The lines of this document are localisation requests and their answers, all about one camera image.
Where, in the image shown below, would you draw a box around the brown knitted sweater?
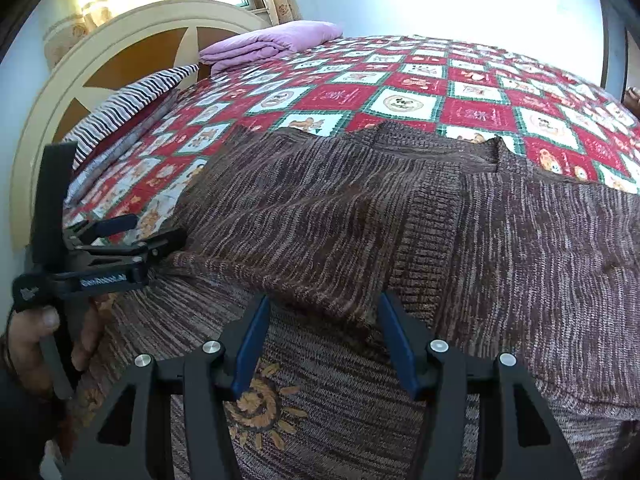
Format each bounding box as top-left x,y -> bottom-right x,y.
75,122 -> 639,479

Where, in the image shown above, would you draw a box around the person's left hand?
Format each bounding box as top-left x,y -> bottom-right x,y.
3,296 -> 110,394

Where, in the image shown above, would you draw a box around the striped grey pillow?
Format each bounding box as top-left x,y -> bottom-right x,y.
62,64 -> 198,207

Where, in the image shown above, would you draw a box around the cream and brown headboard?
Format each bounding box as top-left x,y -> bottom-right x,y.
9,0 -> 270,250

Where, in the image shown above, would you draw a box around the folded pink blanket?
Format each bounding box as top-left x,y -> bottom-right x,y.
198,20 -> 343,75

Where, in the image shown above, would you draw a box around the red checkered cartoon bedspread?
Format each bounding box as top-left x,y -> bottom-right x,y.
64,36 -> 639,243

